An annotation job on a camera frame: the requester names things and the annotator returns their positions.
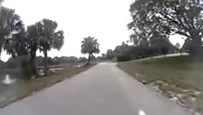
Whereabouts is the single palm tree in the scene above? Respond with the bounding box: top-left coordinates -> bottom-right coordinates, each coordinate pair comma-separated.
79,35 -> 102,67

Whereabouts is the grey asphalt path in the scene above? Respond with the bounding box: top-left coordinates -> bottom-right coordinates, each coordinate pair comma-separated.
0,57 -> 196,115

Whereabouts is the distant row of trees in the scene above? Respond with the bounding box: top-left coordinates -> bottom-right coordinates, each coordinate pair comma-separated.
0,50 -> 118,70

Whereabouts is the dark hedge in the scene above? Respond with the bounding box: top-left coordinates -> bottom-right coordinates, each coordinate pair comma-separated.
105,36 -> 179,63

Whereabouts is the pale road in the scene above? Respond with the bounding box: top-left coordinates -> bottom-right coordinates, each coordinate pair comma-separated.
130,51 -> 191,62

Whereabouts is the grass bank beside water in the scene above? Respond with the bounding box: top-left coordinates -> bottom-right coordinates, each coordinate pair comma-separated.
0,62 -> 100,112

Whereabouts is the group of palm trees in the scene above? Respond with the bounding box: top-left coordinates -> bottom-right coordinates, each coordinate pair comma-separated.
0,0 -> 67,80

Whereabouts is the grass verge with bare patches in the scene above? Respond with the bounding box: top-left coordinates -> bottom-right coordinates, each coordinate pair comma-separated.
116,53 -> 203,115

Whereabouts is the large spreading tree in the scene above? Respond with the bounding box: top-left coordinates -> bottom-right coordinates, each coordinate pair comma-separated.
125,0 -> 203,65

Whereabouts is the pond water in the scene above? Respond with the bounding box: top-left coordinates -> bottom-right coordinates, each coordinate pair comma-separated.
0,62 -> 87,87

